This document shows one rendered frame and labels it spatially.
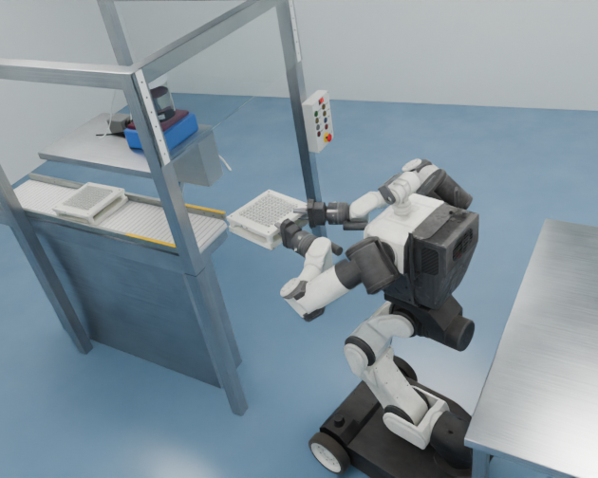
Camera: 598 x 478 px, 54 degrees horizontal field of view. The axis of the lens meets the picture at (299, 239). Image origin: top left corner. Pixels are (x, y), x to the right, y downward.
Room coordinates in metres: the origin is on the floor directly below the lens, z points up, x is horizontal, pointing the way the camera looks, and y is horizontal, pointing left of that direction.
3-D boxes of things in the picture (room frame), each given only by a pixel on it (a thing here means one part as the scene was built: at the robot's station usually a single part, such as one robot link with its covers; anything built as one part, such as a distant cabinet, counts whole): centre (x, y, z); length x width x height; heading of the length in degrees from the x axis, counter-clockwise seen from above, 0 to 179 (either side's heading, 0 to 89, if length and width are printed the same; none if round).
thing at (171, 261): (2.47, 0.93, 0.88); 1.30 x 0.29 x 0.10; 55
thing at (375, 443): (1.52, -0.32, 0.19); 0.64 x 0.52 x 0.33; 43
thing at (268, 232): (1.97, 0.10, 1.07); 0.25 x 0.24 x 0.02; 131
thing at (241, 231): (1.97, 0.10, 1.03); 0.24 x 0.24 x 0.02; 41
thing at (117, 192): (2.49, 0.95, 1.00); 0.25 x 0.24 x 0.02; 145
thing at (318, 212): (1.91, -0.12, 1.07); 0.12 x 0.10 x 0.13; 75
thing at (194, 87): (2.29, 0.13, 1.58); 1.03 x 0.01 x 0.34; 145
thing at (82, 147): (2.24, 0.63, 1.36); 0.62 x 0.38 x 0.04; 55
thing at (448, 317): (1.44, -0.40, 0.89); 0.28 x 0.13 x 0.18; 43
